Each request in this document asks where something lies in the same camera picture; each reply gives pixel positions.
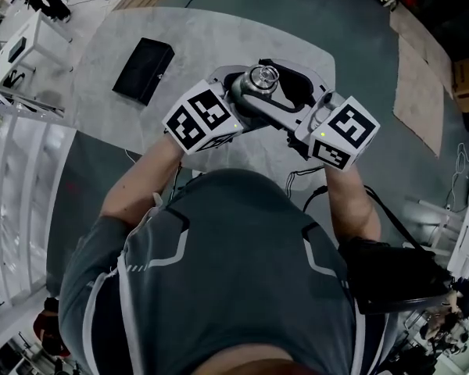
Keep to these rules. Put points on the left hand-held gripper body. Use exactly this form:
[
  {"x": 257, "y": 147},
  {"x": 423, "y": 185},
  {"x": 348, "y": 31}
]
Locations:
[{"x": 203, "y": 119}]

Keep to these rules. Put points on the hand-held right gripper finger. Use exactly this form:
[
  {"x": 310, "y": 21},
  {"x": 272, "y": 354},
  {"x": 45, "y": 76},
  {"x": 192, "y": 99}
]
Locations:
[
  {"x": 297, "y": 80},
  {"x": 285, "y": 119}
]

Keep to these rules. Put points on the white side table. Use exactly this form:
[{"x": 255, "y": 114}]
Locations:
[{"x": 35, "y": 37}]

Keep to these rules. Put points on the black rectangular box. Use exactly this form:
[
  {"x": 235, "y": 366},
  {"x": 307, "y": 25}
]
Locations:
[{"x": 142, "y": 70}]

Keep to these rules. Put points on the black shoulder bag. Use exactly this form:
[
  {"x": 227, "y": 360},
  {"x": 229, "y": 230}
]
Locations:
[{"x": 391, "y": 279}]

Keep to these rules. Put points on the brown cardboard sheet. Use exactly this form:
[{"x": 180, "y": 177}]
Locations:
[
  {"x": 418, "y": 100},
  {"x": 426, "y": 41}
]

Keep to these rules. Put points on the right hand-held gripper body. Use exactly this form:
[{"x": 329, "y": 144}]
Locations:
[{"x": 344, "y": 131}]

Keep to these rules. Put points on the person's grey shirt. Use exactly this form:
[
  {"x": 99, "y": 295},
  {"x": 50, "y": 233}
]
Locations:
[{"x": 234, "y": 279}]

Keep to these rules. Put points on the person's left forearm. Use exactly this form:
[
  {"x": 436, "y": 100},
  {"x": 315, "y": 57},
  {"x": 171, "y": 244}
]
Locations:
[{"x": 140, "y": 182}]

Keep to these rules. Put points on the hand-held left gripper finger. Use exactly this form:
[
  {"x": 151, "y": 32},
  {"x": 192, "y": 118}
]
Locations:
[
  {"x": 228, "y": 73},
  {"x": 254, "y": 125}
]

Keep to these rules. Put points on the person's right forearm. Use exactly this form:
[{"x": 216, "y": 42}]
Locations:
[{"x": 348, "y": 205}]

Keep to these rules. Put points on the white shelf rack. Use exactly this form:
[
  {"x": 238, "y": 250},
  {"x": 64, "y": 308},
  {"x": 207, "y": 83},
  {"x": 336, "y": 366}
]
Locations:
[{"x": 23, "y": 190}]

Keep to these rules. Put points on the dark metal canister body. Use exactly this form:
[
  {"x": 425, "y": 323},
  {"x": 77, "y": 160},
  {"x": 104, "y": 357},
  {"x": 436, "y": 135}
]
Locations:
[{"x": 240, "y": 92}]

